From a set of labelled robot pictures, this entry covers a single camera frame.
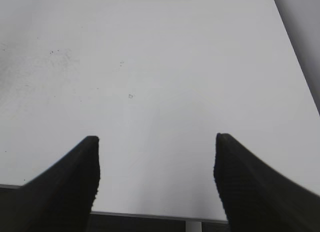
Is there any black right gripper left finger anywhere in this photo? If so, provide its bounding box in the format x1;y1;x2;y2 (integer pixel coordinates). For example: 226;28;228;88
0;136;101;232

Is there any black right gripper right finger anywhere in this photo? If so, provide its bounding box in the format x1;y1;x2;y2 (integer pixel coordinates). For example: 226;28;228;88
213;133;320;232

